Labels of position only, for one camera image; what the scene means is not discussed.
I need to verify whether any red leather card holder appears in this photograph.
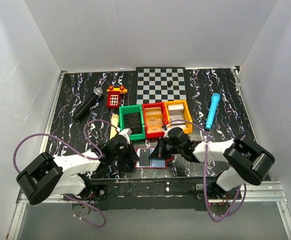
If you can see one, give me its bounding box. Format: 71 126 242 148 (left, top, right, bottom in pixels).
134 147 175 169

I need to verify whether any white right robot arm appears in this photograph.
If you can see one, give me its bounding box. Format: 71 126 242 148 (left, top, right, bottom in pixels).
149 127 275 198

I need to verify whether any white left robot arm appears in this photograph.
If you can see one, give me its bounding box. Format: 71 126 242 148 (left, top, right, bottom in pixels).
16 133 140 205

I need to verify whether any white card stack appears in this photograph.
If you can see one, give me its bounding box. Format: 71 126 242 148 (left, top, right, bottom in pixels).
167 104 187 130

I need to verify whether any black card stack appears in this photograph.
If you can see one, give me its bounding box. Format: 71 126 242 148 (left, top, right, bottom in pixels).
123 112 143 135

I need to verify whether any gold card stack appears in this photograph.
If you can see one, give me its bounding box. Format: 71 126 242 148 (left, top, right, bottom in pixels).
145 107 163 134

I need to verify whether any yellow plastic bin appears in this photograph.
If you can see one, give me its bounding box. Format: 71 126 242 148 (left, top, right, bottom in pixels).
164 100 193 134

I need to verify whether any cream toy microphone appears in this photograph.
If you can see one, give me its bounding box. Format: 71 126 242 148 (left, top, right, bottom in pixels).
109 114 120 140

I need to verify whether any red toy phone booth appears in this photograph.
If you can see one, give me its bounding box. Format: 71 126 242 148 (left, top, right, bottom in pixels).
106 85 128 109

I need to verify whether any black chess pawn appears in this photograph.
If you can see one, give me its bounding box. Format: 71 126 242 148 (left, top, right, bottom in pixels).
167 80 173 88

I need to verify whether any blue toy microphone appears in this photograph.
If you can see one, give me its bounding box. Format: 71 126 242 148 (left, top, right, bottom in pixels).
205 93 221 130

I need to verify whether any black microphone silver head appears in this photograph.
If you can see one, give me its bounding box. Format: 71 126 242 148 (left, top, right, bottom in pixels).
73 87 103 121

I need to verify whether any black white checkerboard mat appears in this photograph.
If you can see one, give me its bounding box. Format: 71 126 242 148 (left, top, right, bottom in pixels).
136 67 187 105

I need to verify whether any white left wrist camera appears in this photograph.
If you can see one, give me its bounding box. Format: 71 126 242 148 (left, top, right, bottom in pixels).
118 128 132 143

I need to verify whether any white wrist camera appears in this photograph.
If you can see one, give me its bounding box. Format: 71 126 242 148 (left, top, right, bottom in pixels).
161 124 172 138
118 128 132 143

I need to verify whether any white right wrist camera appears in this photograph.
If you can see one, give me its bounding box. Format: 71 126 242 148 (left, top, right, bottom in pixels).
161 124 172 138

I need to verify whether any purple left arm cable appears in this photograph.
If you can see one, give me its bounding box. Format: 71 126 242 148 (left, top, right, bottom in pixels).
12 119 123 229

